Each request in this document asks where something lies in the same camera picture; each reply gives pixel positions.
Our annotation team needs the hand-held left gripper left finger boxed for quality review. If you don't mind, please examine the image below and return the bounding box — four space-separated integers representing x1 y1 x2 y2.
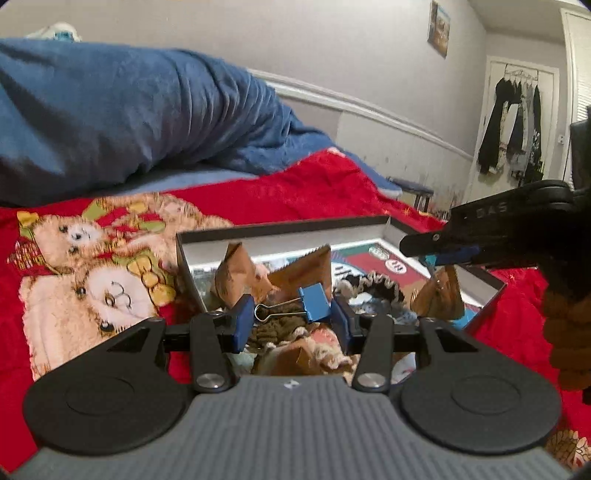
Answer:
107 293 256 395

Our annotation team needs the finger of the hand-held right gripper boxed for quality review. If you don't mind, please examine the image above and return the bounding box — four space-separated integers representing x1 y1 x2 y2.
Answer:
426 246 483 269
399 229 468 258

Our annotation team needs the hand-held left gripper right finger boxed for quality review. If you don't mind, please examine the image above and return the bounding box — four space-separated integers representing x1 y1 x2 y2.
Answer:
331 293 478 393

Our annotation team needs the blue binder clip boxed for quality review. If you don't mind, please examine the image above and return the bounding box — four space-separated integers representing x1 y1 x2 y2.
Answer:
254 283 332 324

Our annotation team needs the brown snack packet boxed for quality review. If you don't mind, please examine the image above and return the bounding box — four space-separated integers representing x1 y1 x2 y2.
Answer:
410 265 466 321
268 244 333 301
213 242 278 305

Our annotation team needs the dark grey box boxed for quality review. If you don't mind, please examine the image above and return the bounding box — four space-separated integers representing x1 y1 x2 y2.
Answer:
175 215 508 334

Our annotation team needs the person's right forearm brown sleeve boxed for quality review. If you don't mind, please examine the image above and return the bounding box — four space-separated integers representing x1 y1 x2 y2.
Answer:
541 276 591 404

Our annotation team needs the cream pink scrunchie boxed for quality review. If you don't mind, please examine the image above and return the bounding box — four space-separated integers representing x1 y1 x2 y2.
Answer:
256 329 357 376

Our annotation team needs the olive brown scrunchie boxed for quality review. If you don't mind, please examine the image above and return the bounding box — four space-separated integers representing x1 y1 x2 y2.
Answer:
249 314 320 352

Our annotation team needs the black beige scrunchie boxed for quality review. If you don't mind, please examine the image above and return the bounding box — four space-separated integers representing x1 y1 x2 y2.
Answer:
335 272 400 304

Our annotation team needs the blue-topped metal stool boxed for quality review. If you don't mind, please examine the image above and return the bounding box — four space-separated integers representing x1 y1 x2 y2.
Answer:
388 176 435 214

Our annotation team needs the black hanging garment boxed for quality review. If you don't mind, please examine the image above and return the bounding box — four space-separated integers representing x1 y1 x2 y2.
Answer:
524 83 546 184
477 78 509 175

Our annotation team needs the white hanging garment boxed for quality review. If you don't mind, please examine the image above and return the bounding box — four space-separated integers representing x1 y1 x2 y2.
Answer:
505 82 532 172

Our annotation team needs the black monitor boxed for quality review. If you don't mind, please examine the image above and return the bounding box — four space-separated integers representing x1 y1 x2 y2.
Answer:
569 117 591 191

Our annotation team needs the red teddy bear blanket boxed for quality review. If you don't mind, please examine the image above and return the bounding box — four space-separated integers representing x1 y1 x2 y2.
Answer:
0 148 591 472

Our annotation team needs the white door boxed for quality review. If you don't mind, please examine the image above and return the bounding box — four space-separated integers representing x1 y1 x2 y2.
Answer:
467 55 561 205

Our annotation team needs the blue duvet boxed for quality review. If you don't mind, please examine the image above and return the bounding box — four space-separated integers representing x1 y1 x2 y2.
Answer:
0 38 343 207

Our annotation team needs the white blue patterned pillow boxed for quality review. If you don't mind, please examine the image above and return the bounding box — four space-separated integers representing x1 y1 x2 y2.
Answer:
25 22 82 44

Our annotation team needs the small wall picture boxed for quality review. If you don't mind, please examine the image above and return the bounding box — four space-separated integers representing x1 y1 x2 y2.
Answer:
427 0 451 59

